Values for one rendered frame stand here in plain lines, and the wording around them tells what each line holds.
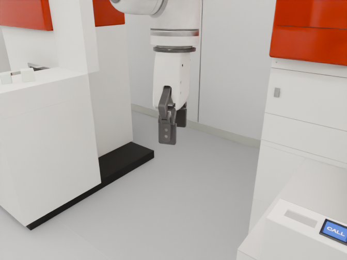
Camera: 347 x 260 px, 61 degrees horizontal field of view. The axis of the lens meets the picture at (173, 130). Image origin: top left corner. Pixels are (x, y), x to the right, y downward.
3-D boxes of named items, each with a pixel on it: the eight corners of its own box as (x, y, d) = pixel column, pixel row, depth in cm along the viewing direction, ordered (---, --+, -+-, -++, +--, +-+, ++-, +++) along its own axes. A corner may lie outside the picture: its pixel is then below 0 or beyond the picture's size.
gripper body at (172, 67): (161, 39, 56) (161, 96, 60) (144, 43, 47) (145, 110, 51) (200, 41, 55) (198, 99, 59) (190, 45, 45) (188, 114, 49)
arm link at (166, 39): (158, 28, 55) (158, 44, 56) (143, 29, 47) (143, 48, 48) (203, 29, 53) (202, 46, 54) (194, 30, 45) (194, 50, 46)
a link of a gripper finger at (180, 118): (174, 91, 62) (174, 122, 64) (171, 95, 59) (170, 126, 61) (189, 92, 61) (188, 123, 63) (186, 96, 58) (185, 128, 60)
